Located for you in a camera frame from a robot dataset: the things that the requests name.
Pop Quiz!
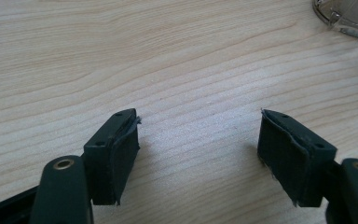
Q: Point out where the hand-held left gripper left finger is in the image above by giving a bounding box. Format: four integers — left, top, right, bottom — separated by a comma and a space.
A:
82, 107, 143, 207

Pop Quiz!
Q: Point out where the clear glass mug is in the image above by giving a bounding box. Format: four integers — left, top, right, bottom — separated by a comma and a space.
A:
311, 0, 358, 44

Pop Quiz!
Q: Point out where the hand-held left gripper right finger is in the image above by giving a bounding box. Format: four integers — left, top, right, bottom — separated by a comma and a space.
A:
256, 108, 338, 208

